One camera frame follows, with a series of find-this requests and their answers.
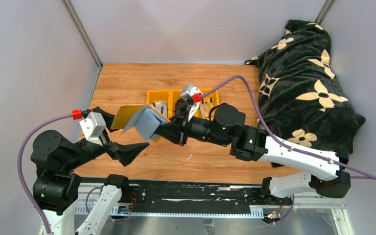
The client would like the black floral blanket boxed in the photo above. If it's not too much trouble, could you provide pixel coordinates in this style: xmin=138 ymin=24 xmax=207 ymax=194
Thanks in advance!
xmin=245 ymin=20 xmax=366 ymax=153

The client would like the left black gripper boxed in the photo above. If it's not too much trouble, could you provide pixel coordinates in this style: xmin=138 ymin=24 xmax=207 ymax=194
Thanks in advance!
xmin=64 ymin=105 xmax=149 ymax=168

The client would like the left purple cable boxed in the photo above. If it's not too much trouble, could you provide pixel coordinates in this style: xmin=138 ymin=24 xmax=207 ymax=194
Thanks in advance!
xmin=17 ymin=109 xmax=83 ymax=235

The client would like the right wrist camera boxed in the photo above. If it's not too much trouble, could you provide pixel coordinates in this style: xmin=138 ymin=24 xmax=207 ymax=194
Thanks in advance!
xmin=181 ymin=83 xmax=203 ymax=121

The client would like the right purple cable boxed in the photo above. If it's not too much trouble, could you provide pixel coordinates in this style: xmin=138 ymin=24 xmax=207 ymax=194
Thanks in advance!
xmin=192 ymin=75 xmax=376 ymax=224

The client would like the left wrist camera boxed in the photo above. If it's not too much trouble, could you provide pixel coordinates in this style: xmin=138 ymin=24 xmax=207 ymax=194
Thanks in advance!
xmin=79 ymin=112 xmax=106 ymax=146

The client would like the yellow leather card holder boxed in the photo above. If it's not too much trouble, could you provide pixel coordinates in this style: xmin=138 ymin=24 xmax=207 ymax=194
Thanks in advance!
xmin=111 ymin=104 xmax=170 ymax=142

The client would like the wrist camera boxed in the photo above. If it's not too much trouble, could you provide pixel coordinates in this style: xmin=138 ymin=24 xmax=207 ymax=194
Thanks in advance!
xmin=79 ymin=112 xmax=106 ymax=146
xmin=181 ymin=83 xmax=203 ymax=121

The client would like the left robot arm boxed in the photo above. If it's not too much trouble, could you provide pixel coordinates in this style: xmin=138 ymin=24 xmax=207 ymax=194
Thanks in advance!
xmin=31 ymin=107 xmax=149 ymax=235

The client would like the right yellow bin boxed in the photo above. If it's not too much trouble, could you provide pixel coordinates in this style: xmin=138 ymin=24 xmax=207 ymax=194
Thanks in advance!
xmin=197 ymin=91 xmax=220 ymax=119

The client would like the purple cable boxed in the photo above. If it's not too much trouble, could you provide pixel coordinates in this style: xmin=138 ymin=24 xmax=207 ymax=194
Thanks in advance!
xmin=17 ymin=109 xmax=83 ymax=235
xmin=192 ymin=75 xmax=376 ymax=224

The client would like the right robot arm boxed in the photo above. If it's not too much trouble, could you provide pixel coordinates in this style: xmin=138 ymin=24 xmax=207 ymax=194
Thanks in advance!
xmin=155 ymin=103 xmax=351 ymax=205

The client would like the white cards stack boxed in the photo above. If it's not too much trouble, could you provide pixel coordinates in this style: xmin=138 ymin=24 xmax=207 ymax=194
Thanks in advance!
xmin=152 ymin=101 xmax=168 ymax=117

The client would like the gold cards stack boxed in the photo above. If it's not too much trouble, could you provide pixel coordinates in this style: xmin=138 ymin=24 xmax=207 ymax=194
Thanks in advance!
xmin=199 ymin=98 xmax=214 ymax=119

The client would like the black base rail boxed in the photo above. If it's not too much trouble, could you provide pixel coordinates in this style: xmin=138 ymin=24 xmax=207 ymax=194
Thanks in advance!
xmin=98 ymin=179 xmax=293 ymax=215

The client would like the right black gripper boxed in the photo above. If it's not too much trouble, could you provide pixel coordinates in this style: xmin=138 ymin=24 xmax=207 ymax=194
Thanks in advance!
xmin=153 ymin=104 xmax=230 ymax=147

